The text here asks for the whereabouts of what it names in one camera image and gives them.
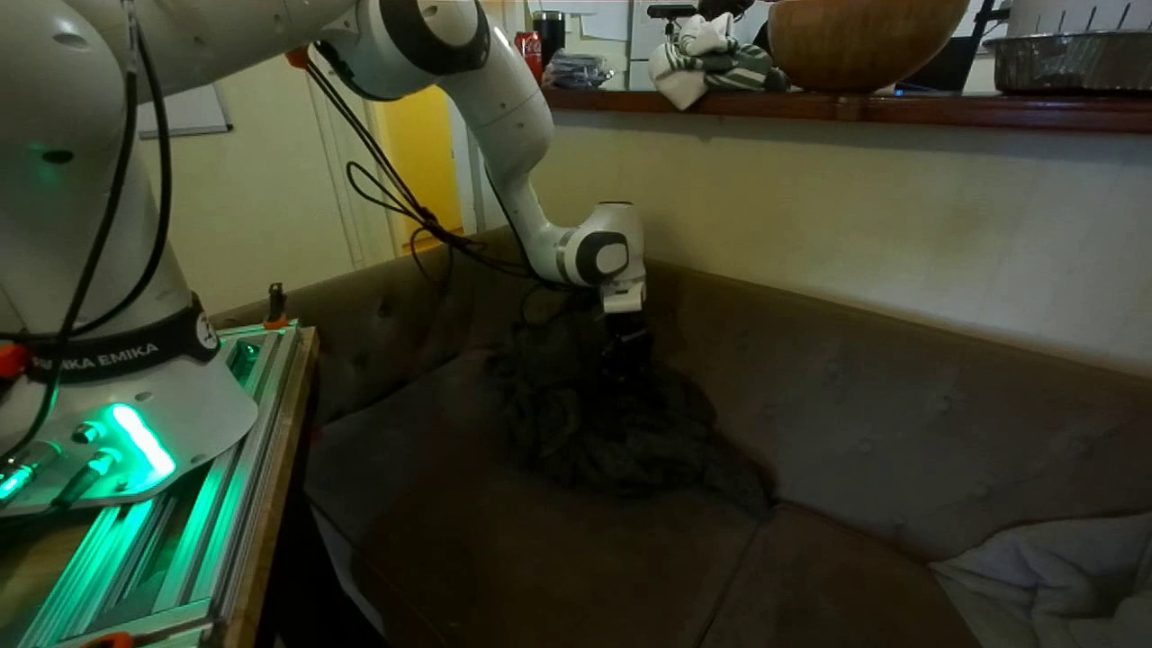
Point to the dark crumpled cloth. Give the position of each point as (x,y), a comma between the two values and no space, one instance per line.
(614,434)

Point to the black cup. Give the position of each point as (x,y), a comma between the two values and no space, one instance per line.
(550,37)

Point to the white green striped towel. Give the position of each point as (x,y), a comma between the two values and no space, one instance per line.
(688,55)

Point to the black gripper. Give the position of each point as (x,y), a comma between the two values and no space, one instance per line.
(632,335)

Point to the large wooden bowl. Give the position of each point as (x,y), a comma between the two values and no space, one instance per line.
(859,40)

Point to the dark wooden shelf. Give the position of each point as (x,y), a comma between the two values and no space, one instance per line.
(960,113)

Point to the aluminium frame robot table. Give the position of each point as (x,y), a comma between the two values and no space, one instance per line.
(217,542)

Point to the red can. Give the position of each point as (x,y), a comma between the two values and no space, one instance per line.
(529,55)

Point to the grey-brown tufted couch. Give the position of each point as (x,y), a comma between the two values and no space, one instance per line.
(900,409)

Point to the small black clamp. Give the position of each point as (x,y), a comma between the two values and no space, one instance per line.
(277,309)

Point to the yellow door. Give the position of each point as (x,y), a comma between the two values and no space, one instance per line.
(417,167)

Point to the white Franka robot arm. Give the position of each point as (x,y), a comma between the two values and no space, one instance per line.
(73,182)

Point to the metal baking pan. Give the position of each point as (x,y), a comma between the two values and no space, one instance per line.
(1068,63)

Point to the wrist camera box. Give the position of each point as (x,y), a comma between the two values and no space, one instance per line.
(624,296)

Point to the light grey blanket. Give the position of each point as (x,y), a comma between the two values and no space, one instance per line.
(1056,579)

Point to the whiteboard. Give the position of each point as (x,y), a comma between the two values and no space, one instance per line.
(192,113)

